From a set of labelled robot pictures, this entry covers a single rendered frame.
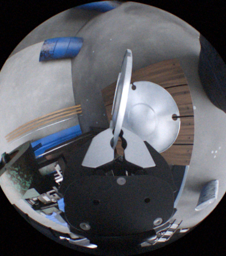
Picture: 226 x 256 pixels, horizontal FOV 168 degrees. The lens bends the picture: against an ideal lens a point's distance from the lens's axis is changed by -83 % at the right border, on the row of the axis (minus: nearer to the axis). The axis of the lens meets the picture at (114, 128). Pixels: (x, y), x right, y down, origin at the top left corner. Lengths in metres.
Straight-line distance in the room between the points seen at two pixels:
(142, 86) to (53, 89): 1.85
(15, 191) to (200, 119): 1.23
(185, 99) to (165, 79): 0.09
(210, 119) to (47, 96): 2.32
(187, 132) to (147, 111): 0.16
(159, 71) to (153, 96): 0.09
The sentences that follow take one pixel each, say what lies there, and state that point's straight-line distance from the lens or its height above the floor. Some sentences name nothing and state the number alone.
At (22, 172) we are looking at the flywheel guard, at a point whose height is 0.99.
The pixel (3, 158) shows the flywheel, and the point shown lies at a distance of 0.93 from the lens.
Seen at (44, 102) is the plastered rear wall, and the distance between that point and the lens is 1.92.
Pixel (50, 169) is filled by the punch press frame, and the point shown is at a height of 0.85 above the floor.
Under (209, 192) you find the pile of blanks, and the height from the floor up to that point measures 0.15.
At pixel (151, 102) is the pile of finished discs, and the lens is 0.30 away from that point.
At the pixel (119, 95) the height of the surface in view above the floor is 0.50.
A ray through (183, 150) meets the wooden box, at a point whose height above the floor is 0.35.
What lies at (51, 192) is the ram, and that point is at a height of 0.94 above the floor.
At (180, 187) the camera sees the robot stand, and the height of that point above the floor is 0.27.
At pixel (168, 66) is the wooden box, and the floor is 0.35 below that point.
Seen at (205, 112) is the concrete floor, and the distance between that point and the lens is 0.67.
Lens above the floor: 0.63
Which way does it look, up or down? 40 degrees down
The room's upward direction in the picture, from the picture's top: 114 degrees counter-clockwise
